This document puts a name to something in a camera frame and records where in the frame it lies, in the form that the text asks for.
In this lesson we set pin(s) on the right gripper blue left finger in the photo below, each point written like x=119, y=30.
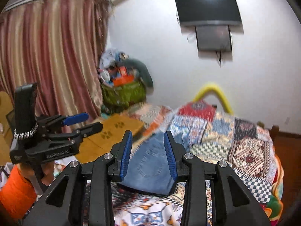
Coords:
x=121, y=152

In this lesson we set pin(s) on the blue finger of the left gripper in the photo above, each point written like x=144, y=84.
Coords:
x=90, y=129
x=75, y=119

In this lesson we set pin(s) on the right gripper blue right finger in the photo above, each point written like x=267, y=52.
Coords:
x=174, y=153

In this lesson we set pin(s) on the blue denim jeans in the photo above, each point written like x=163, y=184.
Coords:
x=148, y=169

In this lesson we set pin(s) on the orange sleeved forearm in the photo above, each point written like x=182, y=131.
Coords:
x=17, y=196

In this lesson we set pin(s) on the wooden lap desk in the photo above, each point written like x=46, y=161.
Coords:
x=113, y=130

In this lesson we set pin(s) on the patchwork patterned quilt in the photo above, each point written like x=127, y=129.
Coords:
x=212, y=136

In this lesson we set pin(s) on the green storage basket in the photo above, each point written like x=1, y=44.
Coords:
x=123, y=96

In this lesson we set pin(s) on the orange box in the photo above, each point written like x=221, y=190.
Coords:
x=122, y=80

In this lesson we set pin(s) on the striped red gold curtain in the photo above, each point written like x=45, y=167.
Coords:
x=56, y=44

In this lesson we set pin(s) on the grey plush pillow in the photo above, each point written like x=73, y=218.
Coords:
x=144, y=75

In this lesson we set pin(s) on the yellow foam headboard rail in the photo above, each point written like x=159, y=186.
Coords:
x=212, y=88

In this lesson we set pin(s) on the small dark wall monitor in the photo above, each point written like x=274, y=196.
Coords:
x=213, y=38

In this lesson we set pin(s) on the wall mounted black television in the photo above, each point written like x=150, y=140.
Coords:
x=208, y=12

